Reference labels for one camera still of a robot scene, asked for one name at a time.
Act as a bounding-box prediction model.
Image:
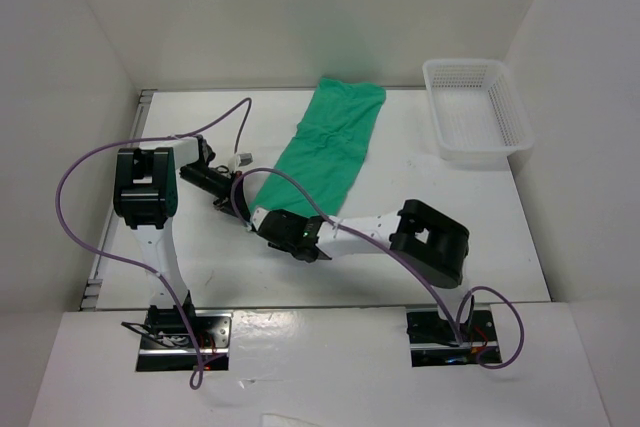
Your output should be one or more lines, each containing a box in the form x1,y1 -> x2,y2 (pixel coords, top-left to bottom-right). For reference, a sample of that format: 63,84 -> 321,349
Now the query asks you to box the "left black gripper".
178,164 -> 250,222

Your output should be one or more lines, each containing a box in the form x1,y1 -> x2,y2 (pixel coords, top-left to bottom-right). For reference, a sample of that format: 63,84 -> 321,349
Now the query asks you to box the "green tank top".
275,78 -> 386,216

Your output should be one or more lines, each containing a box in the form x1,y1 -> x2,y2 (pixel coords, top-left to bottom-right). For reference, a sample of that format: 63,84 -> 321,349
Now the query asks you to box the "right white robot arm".
251,199 -> 473,340

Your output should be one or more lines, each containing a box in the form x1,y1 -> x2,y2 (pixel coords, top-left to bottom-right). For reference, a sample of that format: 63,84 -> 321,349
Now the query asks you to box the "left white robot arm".
113,135 -> 253,347

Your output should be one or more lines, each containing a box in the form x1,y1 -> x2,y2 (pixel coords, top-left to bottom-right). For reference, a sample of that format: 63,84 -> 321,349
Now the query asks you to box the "white plastic mesh basket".
422,59 -> 534,163

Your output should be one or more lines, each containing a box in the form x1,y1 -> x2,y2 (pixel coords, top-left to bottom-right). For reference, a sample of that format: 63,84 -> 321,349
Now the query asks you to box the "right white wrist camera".
249,207 -> 270,234

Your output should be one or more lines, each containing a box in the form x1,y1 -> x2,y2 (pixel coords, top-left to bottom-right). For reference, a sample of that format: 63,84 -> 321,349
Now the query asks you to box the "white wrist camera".
227,152 -> 253,175
249,207 -> 270,234

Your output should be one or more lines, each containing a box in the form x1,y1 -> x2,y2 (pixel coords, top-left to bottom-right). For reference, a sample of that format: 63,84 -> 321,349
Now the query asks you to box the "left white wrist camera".
227,152 -> 253,175

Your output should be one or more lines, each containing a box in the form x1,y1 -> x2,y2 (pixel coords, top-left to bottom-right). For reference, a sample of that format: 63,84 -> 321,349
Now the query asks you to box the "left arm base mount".
121,311 -> 232,372

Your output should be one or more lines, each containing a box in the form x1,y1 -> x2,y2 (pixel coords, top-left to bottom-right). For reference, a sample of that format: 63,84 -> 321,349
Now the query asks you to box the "aluminium table edge rail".
79,89 -> 156,311

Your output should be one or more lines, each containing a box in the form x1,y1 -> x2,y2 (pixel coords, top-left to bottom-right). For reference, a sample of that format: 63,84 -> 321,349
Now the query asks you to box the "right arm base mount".
406,308 -> 502,368

